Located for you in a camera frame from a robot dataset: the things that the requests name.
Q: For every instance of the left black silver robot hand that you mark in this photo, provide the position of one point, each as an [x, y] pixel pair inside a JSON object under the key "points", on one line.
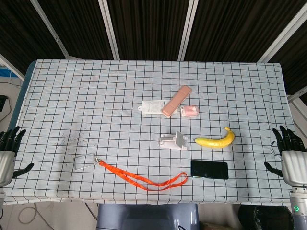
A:
{"points": [[6, 160]]}

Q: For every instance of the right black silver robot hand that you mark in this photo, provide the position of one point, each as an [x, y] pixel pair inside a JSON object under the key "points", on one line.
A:
{"points": [[295, 165]]}

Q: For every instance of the black smartphone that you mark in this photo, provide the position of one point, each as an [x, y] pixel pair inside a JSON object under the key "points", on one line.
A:
{"points": [[209, 169]]}

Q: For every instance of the white folding phone stand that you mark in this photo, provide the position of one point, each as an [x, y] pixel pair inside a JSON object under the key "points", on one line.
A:
{"points": [[173, 142]]}

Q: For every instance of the black floor device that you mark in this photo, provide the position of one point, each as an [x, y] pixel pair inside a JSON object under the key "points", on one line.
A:
{"points": [[3, 103]]}

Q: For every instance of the black bag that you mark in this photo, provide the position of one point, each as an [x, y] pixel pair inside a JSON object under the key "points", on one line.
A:
{"points": [[266, 218]]}

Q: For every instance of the clear badge holder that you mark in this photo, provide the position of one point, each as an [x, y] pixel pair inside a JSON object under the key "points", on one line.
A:
{"points": [[82, 163]]}

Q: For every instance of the yellow banana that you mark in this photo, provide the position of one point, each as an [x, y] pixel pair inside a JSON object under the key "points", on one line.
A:
{"points": [[213, 142]]}

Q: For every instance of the checked white tablecloth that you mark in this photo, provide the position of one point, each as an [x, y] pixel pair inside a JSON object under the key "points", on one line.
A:
{"points": [[96, 107]]}

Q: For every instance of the small pink wrapped package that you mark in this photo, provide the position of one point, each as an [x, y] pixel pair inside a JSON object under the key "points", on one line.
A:
{"points": [[190, 111]]}

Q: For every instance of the pink oblong case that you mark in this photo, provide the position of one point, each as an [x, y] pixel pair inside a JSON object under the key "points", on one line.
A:
{"points": [[176, 101]]}

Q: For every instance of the blue-grey robot torso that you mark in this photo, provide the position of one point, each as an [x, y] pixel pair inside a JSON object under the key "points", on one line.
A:
{"points": [[146, 218]]}

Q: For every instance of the white flat blister package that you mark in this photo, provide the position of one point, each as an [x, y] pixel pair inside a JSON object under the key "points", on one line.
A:
{"points": [[152, 107]]}

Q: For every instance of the white metal frame post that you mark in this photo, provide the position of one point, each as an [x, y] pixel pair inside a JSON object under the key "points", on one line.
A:
{"points": [[283, 33], [12, 67], [109, 26], [49, 26], [188, 26]]}

